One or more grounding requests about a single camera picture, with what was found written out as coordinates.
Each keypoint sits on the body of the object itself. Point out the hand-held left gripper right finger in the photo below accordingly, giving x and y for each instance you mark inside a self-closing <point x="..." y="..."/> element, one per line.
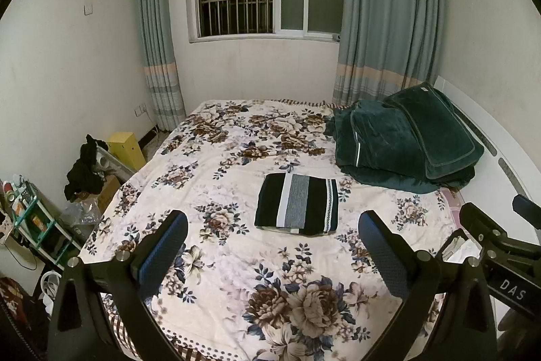
<point x="380" y="255"/>

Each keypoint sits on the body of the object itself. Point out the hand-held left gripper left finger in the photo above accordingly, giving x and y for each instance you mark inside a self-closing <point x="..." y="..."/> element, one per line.
<point x="167" y="240"/>

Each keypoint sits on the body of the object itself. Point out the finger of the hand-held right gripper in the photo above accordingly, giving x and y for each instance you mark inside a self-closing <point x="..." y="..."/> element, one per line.
<point x="528" y="208"/>
<point x="482" y="219"/>

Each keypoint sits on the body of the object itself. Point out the dark striped sweater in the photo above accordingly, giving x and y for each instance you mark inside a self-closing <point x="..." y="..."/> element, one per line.
<point x="296" y="204"/>

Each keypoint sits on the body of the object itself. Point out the black clothes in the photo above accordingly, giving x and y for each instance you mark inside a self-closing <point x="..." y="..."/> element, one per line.
<point x="84" y="175"/>

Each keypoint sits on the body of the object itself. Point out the pink mattress cover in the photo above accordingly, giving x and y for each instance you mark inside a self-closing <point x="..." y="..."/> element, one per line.
<point x="453" y="206"/>

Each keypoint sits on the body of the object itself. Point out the white headboard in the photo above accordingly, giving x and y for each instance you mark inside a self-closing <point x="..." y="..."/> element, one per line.
<point x="498" y="149"/>

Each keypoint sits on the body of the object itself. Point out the floral bed blanket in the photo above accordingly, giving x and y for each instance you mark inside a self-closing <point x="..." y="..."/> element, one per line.
<point x="236" y="255"/>

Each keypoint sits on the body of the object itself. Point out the clear plastic bag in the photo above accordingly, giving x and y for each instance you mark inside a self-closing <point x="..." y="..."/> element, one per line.
<point x="78" y="217"/>

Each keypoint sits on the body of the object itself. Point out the yellow box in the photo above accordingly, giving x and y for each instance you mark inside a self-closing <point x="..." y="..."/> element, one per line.
<point x="126" y="149"/>

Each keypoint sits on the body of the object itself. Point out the dark green pillow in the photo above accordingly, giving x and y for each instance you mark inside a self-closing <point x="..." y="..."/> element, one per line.
<point x="439" y="128"/>

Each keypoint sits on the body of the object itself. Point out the dark green folded quilt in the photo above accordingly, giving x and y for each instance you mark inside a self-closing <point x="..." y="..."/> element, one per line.
<point x="376" y="141"/>

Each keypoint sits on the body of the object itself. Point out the white small appliance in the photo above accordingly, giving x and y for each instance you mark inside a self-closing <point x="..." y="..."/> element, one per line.
<point x="50" y="289"/>

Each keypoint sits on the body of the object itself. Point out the green shelf rack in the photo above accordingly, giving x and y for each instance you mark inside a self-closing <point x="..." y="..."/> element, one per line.
<point x="29" y="217"/>

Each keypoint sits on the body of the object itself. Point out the dark red patterned cloth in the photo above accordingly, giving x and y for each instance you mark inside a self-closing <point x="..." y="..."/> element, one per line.
<point x="15" y="301"/>

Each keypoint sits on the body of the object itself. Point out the teal striped curtain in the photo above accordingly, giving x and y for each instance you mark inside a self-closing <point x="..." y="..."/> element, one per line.
<point x="389" y="14"/>
<point x="158" y="27"/>

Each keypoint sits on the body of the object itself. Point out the white wall outlet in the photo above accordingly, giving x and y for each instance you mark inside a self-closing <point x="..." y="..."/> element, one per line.
<point x="140" y="109"/>

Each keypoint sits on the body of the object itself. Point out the white wall switch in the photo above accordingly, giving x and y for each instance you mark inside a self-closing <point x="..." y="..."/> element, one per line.
<point x="88" y="9"/>

